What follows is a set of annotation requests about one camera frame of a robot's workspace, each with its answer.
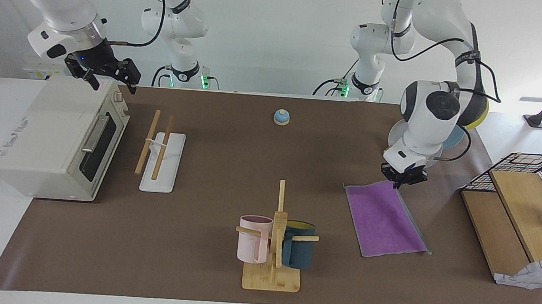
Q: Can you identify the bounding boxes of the light blue plate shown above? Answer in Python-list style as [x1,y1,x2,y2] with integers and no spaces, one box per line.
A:
[442,122,467,151]

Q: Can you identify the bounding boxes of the white towel rack wooden bars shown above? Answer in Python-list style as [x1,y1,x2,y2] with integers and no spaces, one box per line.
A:
[133,108,188,195]

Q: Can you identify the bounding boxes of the wooden mug tree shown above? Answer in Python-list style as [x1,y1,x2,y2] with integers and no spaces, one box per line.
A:
[231,177,323,295]

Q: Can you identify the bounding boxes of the purple and grey towel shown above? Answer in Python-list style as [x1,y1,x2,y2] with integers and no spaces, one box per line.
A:
[339,178,437,262]

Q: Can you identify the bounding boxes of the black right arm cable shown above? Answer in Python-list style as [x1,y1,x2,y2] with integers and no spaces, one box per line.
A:
[103,0,167,49]

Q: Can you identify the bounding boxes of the grey plate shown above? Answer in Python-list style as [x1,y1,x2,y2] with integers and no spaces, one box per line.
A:
[386,118,445,172]

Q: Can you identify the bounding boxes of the beige toaster oven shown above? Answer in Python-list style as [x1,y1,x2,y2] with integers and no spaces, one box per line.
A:
[0,71,133,205]

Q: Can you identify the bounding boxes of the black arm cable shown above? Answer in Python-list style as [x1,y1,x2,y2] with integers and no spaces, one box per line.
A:
[103,0,167,49]
[380,8,508,166]

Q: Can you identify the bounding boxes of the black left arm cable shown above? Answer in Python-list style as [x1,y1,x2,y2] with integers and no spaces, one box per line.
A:
[380,8,508,166]

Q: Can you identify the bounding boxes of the dark teal mug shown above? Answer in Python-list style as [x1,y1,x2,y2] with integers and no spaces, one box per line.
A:
[281,220,316,270]

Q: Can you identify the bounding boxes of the pink mug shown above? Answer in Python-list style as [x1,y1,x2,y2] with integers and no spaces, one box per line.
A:
[237,215,274,265]

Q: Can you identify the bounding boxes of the white patterned paper sheet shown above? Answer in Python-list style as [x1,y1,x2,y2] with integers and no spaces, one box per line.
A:
[494,254,542,290]

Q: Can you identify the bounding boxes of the wooden shelf box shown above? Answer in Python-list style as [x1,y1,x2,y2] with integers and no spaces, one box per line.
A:
[454,168,542,286]

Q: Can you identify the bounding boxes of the white power strip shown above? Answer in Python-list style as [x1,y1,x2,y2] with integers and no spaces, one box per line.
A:
[21,61,68,82]

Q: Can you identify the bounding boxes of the black base cable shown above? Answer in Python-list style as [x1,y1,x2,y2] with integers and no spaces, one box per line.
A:
[312,76,341,98]
[151,64,173,88]

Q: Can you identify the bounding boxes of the brown table mat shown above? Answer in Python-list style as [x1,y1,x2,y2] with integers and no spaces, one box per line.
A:
[0,76,542,304]

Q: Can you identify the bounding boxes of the yellow plate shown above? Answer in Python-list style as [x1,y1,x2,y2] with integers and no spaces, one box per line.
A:
[467,96,490,131]

